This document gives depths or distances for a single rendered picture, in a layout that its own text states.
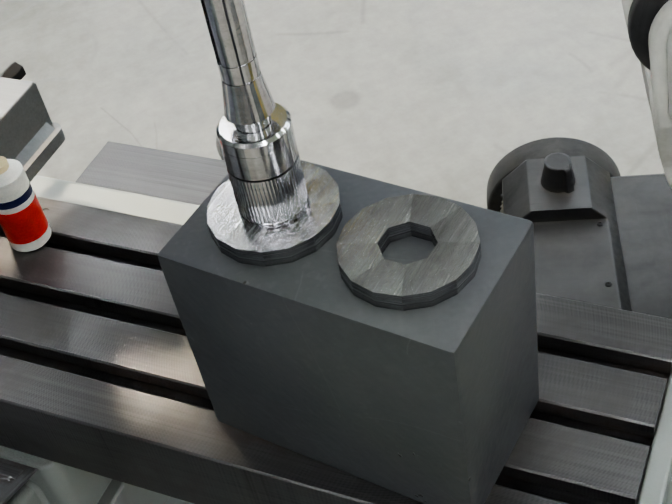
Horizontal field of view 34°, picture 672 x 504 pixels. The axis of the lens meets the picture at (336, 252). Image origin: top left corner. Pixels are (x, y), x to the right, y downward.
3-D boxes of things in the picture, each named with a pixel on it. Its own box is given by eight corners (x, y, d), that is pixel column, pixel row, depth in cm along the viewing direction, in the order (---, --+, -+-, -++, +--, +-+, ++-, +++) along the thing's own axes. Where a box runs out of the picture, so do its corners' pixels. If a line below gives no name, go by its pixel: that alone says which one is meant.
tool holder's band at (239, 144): (245, 169, 67) (242, 156, 66) (205, 135, 70) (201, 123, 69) (308, 132, 69) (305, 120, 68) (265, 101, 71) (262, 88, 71)
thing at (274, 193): (264, 239, 71) (245, 169, 67) (225, 204, 74) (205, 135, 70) (323, 203, 73) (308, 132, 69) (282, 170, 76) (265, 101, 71)
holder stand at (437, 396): (295, 314, 93) (247, 129, 79) (541, 397, 84) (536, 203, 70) (216, 422, 87) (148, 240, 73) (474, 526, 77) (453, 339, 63)
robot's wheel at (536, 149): (619, 230, 172) (623, 130, 158) (623, 253, 169) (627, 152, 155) (489, 237, 175) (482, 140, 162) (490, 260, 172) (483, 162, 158)
